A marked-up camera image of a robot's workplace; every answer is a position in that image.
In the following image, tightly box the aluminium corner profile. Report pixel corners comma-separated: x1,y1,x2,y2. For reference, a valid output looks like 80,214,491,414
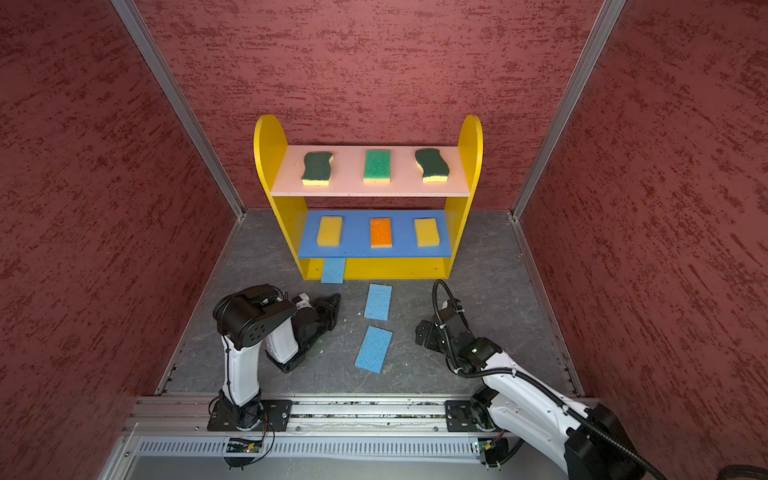
511,0,626,223
111,0,247,221

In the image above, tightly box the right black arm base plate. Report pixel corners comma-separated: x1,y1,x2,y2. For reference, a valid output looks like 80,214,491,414
444,400,497,432

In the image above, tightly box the left small circuit board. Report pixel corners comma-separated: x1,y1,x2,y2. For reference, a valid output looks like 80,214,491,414
225,438,264,455

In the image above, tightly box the right aluminium corner profile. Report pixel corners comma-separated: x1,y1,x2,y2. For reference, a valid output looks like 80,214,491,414
511,0,626,223

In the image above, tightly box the left aluminium corner profile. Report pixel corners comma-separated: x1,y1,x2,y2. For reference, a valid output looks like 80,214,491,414
111,0,247,221

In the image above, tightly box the white slotted cable duct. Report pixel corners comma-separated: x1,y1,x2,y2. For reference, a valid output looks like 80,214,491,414
136,436,479,463

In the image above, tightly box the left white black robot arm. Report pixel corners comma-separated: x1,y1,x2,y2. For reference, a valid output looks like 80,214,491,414
213,284,341,431

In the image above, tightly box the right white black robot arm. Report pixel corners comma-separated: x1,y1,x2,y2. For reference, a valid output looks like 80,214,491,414
415,306,650,479

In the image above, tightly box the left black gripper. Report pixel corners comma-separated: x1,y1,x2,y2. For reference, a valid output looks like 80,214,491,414
304,293,341,351

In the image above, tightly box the yellow wooden shelf unit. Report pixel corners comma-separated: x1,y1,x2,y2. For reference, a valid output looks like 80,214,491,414
253,115,484,280

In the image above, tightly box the small circuit board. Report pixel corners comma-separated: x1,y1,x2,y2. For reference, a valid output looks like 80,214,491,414
475,438,509,459
225,438,264,455

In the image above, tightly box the dark green wavy sponge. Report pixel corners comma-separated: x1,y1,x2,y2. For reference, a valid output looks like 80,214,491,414
301,151,333,186
414,148,450,183

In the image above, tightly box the blue lower shelf board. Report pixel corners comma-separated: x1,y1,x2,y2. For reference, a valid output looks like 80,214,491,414
298,210,452,259

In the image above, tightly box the black corrugated cable conduit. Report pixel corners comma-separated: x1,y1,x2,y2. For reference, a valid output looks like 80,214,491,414
431,279,667,480

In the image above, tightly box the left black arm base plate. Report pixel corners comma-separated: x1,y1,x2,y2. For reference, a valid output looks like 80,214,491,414
207,399,294,432

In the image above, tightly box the bright green rectangular sponge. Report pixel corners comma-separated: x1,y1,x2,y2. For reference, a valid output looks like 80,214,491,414
363,150,391,183

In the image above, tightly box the pink upper shelf board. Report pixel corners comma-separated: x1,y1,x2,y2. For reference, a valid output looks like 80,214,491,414
270,145,480,198

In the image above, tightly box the aluminium mounting rail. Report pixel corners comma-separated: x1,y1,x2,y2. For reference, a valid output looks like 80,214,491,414
122,393,469,436

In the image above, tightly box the right small circuit board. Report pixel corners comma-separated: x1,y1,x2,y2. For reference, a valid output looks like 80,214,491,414
475,438,509,459

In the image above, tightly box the light blue sponge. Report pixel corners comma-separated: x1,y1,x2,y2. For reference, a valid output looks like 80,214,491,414
364,284,392,321
355,326,393,374
321,258,346,284

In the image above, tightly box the yellow sponge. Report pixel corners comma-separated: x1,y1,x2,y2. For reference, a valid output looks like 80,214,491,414
414,218,441,248
316,216,343,248

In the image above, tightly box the orange sponge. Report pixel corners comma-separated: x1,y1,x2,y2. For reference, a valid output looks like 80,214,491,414
370,218,393,249

